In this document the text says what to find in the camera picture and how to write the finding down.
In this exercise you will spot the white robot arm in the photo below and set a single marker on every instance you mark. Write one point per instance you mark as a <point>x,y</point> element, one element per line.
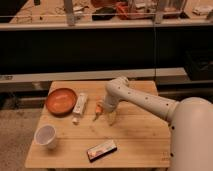
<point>190,121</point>

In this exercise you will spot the brown ceramic bowl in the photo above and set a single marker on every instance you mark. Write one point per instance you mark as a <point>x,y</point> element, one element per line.
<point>61,101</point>

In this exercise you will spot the white tube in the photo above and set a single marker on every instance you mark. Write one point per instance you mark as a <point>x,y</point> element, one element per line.
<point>79,107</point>

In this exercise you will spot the wooden table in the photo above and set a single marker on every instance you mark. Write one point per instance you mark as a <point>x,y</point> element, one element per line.
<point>142,139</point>

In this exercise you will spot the black rectangular box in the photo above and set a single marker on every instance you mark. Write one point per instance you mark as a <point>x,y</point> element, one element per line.
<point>101,150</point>

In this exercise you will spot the black object on shelf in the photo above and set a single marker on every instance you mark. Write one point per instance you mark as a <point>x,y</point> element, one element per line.
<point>105,13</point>

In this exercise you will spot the orange tool on shelf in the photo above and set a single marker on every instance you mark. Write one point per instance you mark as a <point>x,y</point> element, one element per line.
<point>131,11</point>

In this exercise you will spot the white paper cup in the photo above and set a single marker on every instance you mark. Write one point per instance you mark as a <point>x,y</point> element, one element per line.
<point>46,136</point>

